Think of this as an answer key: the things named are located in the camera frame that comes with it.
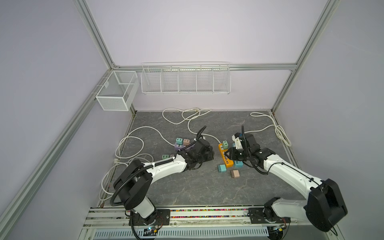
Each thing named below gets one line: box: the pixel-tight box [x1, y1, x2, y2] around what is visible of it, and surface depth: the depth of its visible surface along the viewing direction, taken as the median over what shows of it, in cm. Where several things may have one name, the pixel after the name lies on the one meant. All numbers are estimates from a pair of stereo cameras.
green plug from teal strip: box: [217, 164, 227, 173], surface depth 91 cm
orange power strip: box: [218, 143, 234, 168], surface depth 91 cm
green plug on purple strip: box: [176, 137, 183, 145], surface depth 98 cm
